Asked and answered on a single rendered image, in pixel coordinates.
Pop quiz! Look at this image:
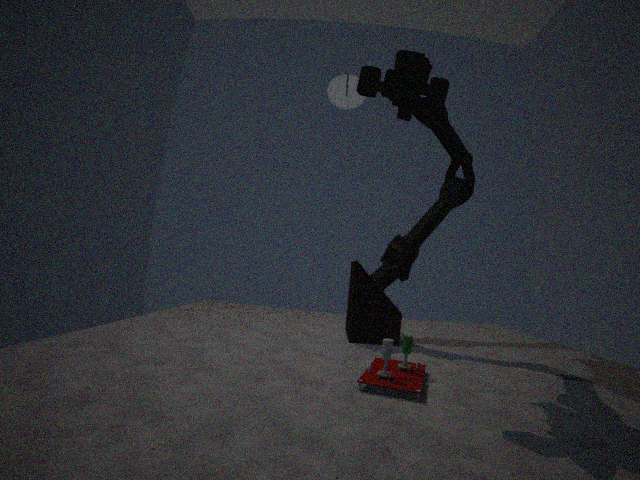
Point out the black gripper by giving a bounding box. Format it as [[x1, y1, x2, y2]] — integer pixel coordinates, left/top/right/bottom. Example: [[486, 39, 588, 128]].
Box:
[[356, 66, 450, 111]]

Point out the red circuit board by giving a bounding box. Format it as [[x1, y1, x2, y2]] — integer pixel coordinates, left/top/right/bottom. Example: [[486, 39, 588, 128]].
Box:
[[357, 334, 426, 402]]

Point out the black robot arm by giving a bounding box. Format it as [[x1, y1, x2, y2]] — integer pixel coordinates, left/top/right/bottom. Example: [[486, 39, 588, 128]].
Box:
[[371, 50, 475, 293]]

